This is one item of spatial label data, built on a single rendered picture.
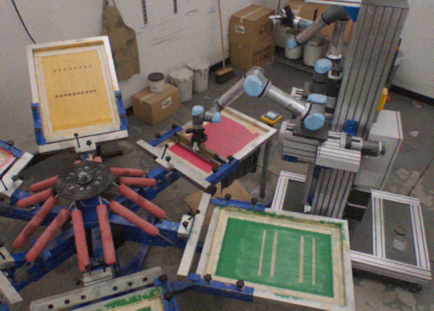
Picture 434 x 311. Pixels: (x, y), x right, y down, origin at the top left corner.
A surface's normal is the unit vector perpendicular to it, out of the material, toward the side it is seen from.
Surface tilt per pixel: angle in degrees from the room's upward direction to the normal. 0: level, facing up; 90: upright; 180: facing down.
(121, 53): 89
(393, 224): 0
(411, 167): 0
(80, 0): 90
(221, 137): 0
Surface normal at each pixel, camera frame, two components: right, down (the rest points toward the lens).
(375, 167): -0.29, 0.60
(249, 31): -0.60, 0.50
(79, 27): 0.75, 0.42
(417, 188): 0.01, -0.78
